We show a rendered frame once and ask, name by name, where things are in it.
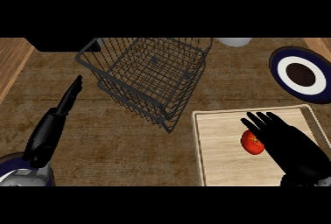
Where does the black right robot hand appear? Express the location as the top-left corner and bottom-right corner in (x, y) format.
(239, 111), (331, 182)

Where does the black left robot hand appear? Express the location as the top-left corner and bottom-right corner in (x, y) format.
(22, 74), (84, 169)

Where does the red tomato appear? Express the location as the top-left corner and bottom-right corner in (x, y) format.
(239, 129), (264, 156)

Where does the pale wooden tray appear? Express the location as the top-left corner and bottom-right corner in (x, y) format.
(191, 103), (331, 187)

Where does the dark blue and white plate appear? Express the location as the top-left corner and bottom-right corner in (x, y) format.
(267, 45), (331, 105)

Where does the light wooden panel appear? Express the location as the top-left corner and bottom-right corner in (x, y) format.
(0, 37), (37, 105)
(303, 37), (331, 62)

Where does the white round container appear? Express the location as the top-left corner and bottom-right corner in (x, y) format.
(214, 37), (254, 48)

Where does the dark wire tiered basket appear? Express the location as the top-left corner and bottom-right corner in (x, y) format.
(75, 37), (214, 135)

